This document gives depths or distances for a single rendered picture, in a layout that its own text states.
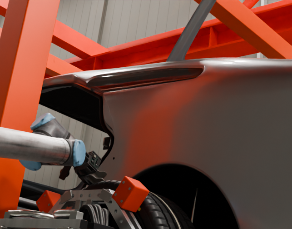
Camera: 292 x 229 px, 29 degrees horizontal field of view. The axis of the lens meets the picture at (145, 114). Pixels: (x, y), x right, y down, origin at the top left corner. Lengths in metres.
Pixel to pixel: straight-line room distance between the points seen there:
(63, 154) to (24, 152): 0.21
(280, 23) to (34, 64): 2.90
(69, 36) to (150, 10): 2.93
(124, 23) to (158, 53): 3.47
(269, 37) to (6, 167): 2.41
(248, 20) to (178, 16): 4.43
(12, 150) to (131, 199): 0.46
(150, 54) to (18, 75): 3.45
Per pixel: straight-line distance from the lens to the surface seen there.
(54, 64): 5.11
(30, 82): 2.41
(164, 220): 1.93
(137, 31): 8.77
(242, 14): 3.88
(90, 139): 8.62
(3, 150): 1.62
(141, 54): 5.81
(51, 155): 1.82
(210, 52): 5.14
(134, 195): 1.90
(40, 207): 2.22
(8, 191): 2.31
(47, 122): 2.07
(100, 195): 1.98
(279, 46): 4.26
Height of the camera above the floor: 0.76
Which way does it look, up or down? 19 degrees up
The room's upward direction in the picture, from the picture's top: 8 degrees clockwise
